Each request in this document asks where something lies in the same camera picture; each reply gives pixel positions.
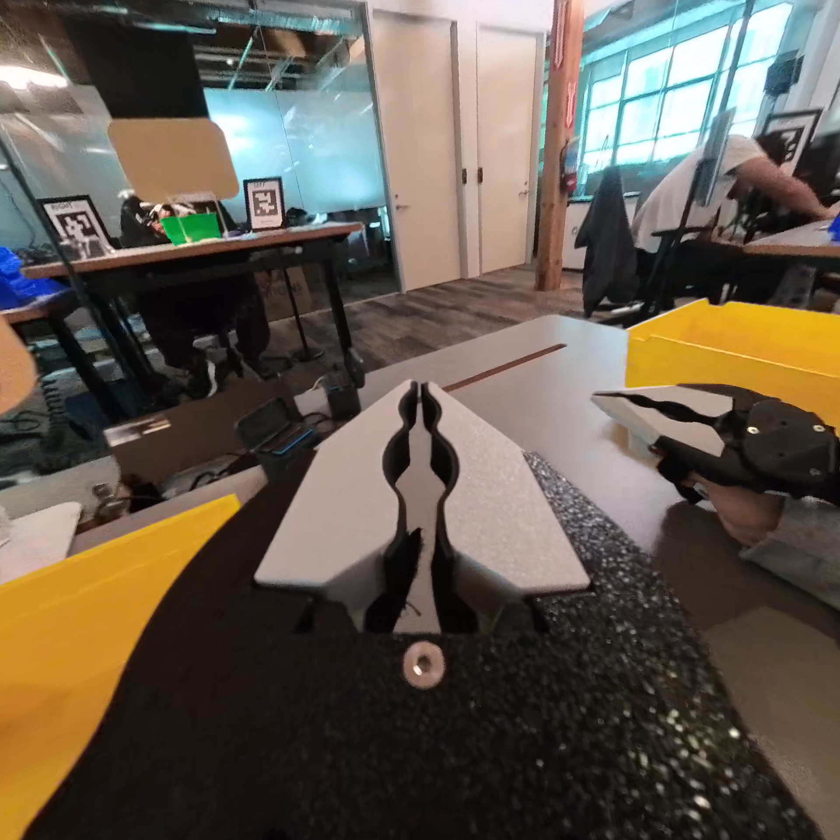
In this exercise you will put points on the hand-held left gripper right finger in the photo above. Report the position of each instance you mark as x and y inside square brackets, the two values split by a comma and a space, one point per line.
[512, 518]

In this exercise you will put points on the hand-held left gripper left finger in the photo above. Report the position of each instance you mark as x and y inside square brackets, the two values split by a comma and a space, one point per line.
[328, 512]

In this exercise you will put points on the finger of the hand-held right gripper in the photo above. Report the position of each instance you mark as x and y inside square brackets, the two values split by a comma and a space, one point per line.
[702, 397]
[656, 430]

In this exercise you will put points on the yellow plastic bin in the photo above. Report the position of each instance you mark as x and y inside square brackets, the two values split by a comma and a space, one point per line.
[65, 623]
[722, 354]

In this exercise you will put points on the person's right forearm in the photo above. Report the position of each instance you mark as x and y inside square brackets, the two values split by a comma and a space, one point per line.
[807, 551]

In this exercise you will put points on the person's right hand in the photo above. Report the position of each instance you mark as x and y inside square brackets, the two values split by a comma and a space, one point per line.
[748, 518]

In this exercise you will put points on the black case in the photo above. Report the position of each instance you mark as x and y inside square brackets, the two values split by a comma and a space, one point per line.
[272, 430]

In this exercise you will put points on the black power adapter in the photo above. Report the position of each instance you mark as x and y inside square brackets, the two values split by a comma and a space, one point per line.
[344, 394]

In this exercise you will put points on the wooden top desk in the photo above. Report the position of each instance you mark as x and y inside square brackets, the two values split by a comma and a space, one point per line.
[787, 246]
[197, 250]

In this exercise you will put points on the dark jacket on chair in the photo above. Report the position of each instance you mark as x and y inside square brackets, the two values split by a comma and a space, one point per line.
[607, 249]

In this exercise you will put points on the white cabinet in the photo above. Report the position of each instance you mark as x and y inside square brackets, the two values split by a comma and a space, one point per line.
[576, 243]

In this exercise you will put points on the grey panel on stand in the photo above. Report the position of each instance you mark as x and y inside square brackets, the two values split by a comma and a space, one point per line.
[715, 157]

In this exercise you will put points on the red fire extinguisher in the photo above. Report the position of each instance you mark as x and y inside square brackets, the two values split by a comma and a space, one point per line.
[569, 167]

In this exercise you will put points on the black white marker board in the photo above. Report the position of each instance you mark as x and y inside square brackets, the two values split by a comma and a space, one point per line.
[75, 226]
[791, 141]
[264, 203]

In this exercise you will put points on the green box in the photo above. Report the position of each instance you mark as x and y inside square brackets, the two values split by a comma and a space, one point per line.
[190, 229]

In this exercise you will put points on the large paned window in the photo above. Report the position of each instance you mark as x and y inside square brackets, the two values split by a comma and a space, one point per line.
[663, 85]

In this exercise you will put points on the blue plastic objects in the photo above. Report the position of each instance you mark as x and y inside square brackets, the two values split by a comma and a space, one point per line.
[19, 279]

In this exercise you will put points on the wooden post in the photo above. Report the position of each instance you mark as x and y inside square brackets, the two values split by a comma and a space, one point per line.
[558, 216]

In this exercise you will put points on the black wall speaker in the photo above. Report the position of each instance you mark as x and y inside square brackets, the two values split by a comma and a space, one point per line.
[784, 73]

